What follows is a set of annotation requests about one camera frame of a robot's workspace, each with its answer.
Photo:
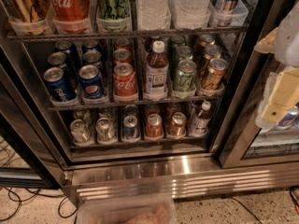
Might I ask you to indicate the green lacroix can top shelf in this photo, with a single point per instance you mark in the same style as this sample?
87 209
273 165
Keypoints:
113 9

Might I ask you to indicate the large coca-cola can top shelf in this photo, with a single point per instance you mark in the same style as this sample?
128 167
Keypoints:
71 10

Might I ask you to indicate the gold can top shelf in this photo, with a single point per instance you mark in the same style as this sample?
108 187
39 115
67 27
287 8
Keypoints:
27 10

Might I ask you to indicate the clear water bottle top right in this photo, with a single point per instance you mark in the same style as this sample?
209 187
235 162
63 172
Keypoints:
189 14

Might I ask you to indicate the middle wire shelf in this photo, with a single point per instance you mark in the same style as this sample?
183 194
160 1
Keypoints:
138 102

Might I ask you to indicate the blue can bottom shelf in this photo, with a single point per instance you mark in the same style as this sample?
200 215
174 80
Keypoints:
130 127

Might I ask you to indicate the red coca-cola can middle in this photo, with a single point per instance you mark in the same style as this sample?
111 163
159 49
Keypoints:
122 56

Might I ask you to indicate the steel fridge base grille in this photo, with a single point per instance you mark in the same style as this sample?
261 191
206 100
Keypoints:
179 177

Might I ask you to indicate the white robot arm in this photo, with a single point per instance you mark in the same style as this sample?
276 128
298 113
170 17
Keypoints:
287 40

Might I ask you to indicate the orange lacroix can front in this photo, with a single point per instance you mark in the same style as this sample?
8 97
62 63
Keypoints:
215 71

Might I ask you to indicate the clear plastic bin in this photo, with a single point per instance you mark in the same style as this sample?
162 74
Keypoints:
142 209

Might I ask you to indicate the orange lacroix can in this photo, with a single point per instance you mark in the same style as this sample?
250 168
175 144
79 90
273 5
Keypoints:
211 51
215 71

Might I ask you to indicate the brown tea bottle white cap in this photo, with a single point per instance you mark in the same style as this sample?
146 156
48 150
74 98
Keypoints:
156 69

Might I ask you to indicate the silver can bottom left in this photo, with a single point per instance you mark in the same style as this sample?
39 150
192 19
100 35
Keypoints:
80 131

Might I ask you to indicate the clear water bottle top left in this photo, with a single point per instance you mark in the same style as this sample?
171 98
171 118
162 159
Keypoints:
152 14

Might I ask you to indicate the green lacroix can front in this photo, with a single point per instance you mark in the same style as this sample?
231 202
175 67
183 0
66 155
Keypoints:
184 77

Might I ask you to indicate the tea bottle bottom shelf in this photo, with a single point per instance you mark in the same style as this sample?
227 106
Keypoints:
200 119

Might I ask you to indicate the blue pepsi can front left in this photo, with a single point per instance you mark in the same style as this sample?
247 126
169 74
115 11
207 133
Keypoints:
59 85

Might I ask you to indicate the blue pepsi can middle left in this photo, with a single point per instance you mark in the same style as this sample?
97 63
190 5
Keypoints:
59 59

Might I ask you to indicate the clear water bottle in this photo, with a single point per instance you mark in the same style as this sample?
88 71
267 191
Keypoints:
189 14
152 14

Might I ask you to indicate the green lacroix can middle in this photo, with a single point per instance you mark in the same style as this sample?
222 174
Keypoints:
183 53

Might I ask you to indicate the red can bottom shelf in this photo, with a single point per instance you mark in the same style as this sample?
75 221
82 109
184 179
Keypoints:
154 126

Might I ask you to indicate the orange lacroix can middle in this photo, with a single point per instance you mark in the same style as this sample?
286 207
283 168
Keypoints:
211 51

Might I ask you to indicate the red coca-cola can front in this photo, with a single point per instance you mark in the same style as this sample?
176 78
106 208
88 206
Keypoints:
124 80

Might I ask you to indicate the red coca-cola can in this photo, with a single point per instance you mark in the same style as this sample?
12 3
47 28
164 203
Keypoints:
124 80
122 56

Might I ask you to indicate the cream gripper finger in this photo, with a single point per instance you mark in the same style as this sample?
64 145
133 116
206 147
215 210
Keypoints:
283 97
266 45

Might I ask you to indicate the orange can bottom shelf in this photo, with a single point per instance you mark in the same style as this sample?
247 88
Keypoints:
177 124

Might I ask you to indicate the wire shelf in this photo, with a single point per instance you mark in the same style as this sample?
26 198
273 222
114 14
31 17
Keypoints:
138 102
128 34

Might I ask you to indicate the blue can right fridge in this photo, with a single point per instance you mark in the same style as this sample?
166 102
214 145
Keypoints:
286 122

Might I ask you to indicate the blue pepsi can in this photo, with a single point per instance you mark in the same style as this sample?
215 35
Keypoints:
91 82
59 59
59 85
93 57

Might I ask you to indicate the upper wire shelf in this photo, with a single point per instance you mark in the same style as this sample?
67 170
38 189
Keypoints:
128 34

